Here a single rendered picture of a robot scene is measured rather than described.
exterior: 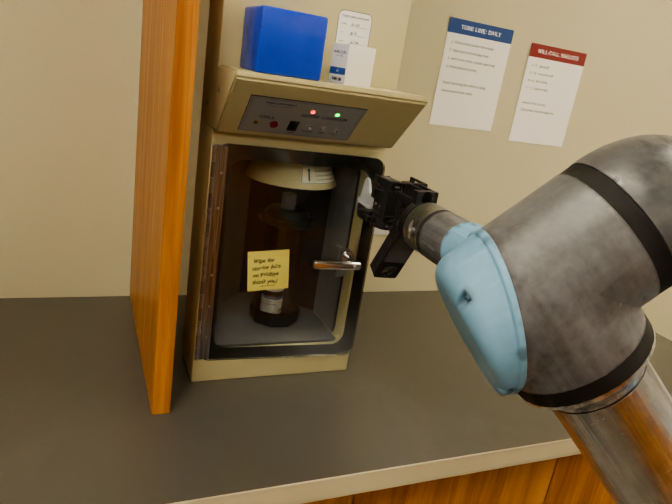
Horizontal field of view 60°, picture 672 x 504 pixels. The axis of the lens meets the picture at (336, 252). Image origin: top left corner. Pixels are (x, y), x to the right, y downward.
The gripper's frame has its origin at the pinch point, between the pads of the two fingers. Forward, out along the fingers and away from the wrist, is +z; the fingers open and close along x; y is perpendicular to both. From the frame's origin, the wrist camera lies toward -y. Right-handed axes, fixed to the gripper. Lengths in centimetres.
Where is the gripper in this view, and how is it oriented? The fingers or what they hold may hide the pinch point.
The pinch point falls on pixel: (364, 203)
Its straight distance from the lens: 104.9
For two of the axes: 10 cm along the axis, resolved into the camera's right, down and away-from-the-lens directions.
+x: -9.1, -0.1, -4.1
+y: 1.5, -9.4, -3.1
